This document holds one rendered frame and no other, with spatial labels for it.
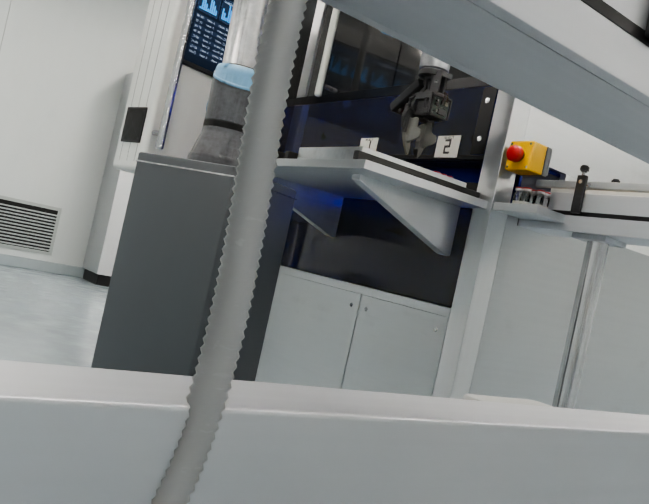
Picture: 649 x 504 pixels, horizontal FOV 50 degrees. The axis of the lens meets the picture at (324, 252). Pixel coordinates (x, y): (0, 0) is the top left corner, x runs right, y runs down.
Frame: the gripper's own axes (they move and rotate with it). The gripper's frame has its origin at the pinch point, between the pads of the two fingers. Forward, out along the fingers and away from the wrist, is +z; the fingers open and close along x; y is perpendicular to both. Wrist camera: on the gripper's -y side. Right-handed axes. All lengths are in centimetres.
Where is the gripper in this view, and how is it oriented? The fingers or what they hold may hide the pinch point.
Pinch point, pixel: (410, 151)
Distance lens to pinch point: 177.5
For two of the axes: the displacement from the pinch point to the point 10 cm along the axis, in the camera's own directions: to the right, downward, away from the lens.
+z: -2.1, 9.8, -0.1
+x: 8.0, 1.8, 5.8
